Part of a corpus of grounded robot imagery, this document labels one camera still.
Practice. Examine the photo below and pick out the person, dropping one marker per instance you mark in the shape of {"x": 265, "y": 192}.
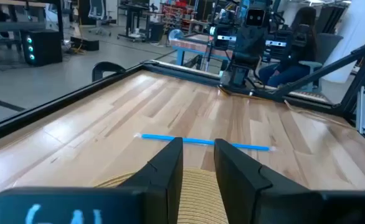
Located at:
{"x": 288, "y": 71}

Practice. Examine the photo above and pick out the flat black floor box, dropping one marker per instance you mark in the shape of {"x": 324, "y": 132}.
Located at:
{"x": 86, "y": 44}

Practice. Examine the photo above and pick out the blue metal framed table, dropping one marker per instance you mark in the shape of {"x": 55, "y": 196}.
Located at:
{"x": 195, "y": 45}

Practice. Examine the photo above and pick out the silver aluminium bracket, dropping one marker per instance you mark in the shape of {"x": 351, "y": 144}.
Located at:
{"x": 362, "y": 109}

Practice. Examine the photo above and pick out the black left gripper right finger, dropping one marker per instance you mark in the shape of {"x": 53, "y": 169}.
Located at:
{"x": 263, "y": 199}

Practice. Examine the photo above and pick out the black aluminium table frame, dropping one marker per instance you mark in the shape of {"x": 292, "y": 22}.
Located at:
{"x": 45, "y": 109}

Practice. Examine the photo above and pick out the mesh office chair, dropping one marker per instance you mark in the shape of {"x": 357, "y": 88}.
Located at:
{"x": 96, "y": 11}

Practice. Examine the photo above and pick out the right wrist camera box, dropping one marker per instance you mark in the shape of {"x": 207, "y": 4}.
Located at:
{"x": 255, "y": 17}

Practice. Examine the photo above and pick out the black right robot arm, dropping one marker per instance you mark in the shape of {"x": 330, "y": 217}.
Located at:
{"x": 237, "y": 77}

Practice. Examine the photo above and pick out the round woven straw placemat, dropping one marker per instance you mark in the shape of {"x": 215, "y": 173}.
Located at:
{"x": 198, "y": 199}

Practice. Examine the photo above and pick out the grey swivel chair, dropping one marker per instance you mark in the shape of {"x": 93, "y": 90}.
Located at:
{"x": 332, "y": 43}

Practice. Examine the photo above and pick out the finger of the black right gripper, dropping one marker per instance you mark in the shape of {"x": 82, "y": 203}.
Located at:
{"x": 258, "y": 42}
{"x": 243, "y": 42}

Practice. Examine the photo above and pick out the blue drinking straw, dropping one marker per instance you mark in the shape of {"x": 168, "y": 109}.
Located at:
{"x": 157, "y": 137}

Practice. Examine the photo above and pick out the round pale blue disc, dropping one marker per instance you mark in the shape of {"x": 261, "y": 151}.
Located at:
{"x": 175, "y": 35}

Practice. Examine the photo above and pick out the red storage shelf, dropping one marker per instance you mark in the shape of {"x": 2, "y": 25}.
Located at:
{"x": 177, "y": 14}

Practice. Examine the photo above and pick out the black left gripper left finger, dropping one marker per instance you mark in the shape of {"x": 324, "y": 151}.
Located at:
{"x": 107, "y": 205}

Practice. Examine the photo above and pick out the black computer tower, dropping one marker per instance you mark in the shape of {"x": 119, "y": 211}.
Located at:
{"x": 44, "y": 46}

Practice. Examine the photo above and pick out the black metal desk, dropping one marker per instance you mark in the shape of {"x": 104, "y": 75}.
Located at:
{"x": 139, "y": 21}

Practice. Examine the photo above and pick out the wooden top desk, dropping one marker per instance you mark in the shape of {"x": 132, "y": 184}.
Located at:
{"x": 14, "y": 26}

